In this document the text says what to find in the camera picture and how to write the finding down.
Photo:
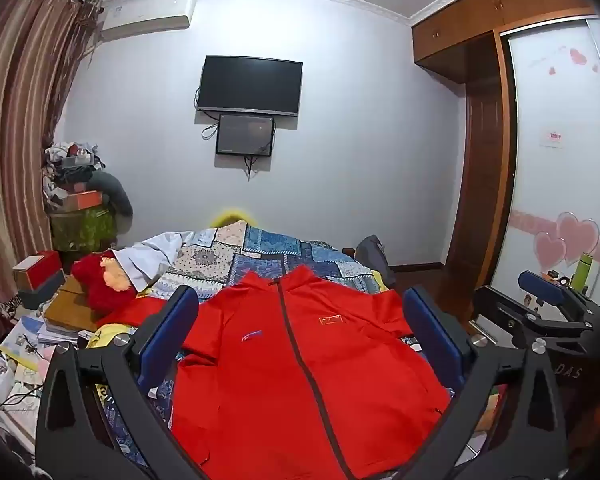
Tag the red zip jacket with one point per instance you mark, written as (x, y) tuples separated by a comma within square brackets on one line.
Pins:
[(280, 385)]

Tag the black wall television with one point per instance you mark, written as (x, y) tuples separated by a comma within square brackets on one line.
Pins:
[(250, 85)]

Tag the red and white box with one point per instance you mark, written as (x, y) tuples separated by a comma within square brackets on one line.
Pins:
[(40, 265)]

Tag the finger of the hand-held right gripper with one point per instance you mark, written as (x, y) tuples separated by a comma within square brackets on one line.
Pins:
[(510, 315), (542, 287)]

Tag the white air conditioner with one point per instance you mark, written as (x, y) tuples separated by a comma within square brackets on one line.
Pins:
[(145, 15)]

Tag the white sliding door heart stickers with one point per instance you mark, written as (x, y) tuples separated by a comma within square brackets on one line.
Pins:
[(560, 160)]

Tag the wooden wardrobe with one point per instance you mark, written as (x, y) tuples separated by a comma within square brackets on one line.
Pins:
[(480, 160)]

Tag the green patterned bag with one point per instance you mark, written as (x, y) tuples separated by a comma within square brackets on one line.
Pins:
[(82, 230)]

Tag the red plush toy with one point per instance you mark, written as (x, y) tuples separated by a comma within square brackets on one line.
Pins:
[(100, 287)]

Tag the brown cardboard box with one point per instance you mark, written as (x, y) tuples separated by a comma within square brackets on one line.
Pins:
[(67, 307)]

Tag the pile of books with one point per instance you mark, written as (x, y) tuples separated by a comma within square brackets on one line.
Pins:
[(35, 337)]

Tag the green bottle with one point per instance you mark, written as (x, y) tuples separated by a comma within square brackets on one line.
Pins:
[(581, 272)]

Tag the blue patchwork quilt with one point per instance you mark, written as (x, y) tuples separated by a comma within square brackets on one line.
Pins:
[(260, 255)]

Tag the white cloth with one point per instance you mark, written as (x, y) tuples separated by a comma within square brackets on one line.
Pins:
[(150, 255)]

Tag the small black wall monitor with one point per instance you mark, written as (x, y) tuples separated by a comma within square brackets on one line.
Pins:
[(245, 134)]

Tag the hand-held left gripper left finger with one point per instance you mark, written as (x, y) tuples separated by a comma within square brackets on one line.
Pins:
[(167, 340)]

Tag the striped brown curtain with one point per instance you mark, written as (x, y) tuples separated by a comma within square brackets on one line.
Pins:
[(15, 135)]

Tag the orange box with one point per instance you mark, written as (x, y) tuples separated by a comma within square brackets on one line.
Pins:
[(80, 200)]

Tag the grey bag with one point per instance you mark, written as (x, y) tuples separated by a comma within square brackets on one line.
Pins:
[(372, 257)]

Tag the pile of clothes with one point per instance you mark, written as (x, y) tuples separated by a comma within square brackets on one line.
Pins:
[(70, 165)]

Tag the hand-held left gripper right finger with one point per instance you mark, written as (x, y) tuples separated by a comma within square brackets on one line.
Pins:
[(430, 332)]

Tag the yellow printed sheet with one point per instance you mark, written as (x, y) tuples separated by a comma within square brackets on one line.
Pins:
[(105, 337)]

